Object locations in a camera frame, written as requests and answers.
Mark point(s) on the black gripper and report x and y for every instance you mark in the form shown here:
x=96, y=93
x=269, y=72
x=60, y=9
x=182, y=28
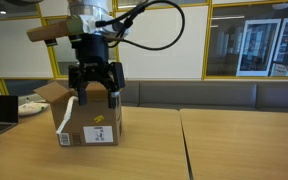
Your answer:
x=90, y=50

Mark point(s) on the open cardboard shipping box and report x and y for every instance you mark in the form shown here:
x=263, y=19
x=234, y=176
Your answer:
x=90, y=123

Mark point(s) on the dark open laptop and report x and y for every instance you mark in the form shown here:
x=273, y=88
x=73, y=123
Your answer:
x=0, y=110

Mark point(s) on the grey upholstered bench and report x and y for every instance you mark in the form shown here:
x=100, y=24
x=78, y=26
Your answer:
x=197, y=95

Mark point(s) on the small ceiling spotlight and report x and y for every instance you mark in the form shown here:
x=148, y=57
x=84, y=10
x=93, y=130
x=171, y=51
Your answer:
x=2, y=7

